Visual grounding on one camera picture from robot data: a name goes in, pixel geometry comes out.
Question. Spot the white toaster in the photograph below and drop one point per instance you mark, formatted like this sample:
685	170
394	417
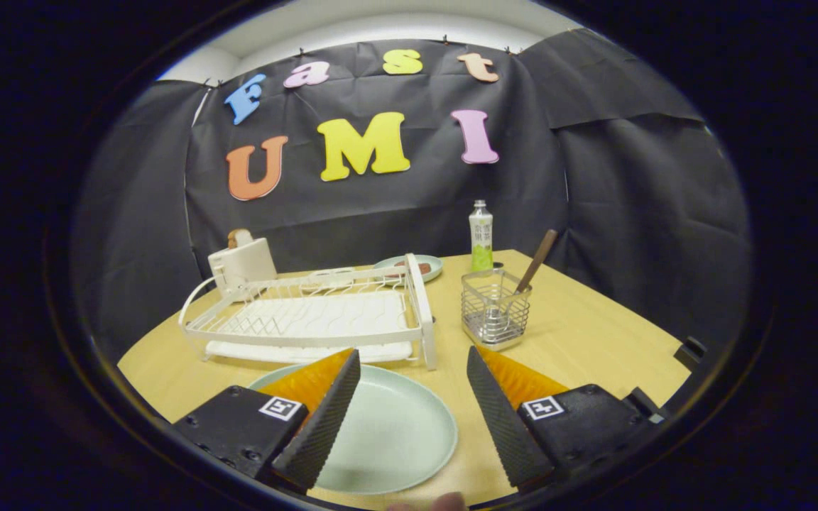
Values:
242	268

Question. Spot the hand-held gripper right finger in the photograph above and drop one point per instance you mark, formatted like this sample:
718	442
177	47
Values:
508	426

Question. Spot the brown bread slice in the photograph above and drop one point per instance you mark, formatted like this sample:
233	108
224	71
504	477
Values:
240	238

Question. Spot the black backdrop cloth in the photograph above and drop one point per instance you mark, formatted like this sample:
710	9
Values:
380	206

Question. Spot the white compartment dish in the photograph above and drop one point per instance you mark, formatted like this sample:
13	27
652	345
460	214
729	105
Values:
331	274

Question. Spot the green drink bottle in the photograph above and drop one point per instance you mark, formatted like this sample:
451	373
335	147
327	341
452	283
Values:
481	234

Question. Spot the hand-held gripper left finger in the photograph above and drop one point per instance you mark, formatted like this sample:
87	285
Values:
320	429

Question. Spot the small pale green plate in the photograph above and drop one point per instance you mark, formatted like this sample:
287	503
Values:
434	268

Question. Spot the small black block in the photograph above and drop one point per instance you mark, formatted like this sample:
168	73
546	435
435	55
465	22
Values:
690	350

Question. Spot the brown food piece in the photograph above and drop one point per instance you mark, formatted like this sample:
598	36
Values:
423	267

